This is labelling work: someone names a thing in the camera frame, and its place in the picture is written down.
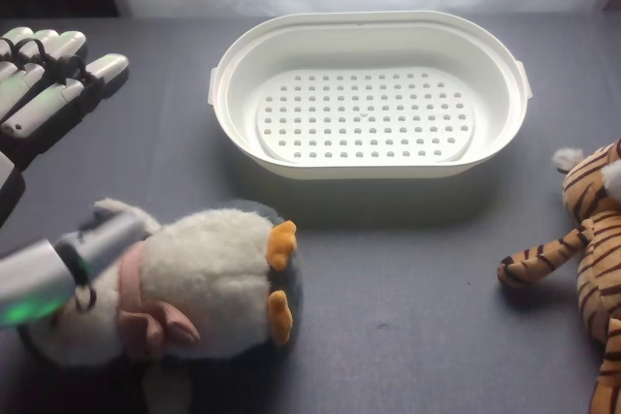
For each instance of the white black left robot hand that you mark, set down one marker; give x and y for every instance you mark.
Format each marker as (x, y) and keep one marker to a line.
(43, 104)

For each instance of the grey white penguin plush toy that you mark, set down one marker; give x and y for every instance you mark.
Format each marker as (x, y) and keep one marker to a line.
(208, 259)

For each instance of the orange striped plush tiger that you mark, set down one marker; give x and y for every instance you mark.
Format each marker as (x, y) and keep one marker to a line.
(597, 220)

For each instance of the white oval perforated basket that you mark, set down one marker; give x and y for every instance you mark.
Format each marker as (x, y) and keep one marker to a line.
(490, 94)

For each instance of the white perforated drain plate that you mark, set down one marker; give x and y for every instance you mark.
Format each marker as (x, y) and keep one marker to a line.
(364, 118)

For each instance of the grey table cloth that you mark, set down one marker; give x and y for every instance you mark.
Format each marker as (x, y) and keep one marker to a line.
(388, 288)

